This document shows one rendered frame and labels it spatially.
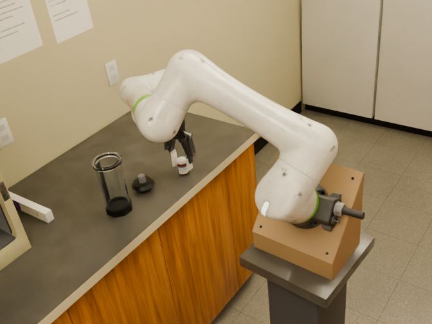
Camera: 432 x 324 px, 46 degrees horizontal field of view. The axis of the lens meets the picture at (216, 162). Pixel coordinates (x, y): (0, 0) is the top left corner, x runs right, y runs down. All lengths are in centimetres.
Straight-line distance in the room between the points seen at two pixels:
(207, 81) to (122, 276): 84
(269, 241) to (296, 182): 35
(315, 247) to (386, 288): 135
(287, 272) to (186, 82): 67
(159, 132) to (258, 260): 54
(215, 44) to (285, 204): 196
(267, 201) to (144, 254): 72
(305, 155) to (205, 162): 85
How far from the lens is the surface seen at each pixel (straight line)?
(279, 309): 187
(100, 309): 191
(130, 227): 189
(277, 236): 164
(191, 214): 212
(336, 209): 152
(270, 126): 138
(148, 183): 203
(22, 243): 193
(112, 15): 255
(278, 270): 165
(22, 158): 236
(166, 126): 143
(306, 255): 161
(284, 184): 137
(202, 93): 141
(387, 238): 319
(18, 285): 183
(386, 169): 374
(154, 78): 187
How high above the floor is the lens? 213
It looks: 34 degrees down
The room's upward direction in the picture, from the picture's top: 7 degrees counter-clockwise
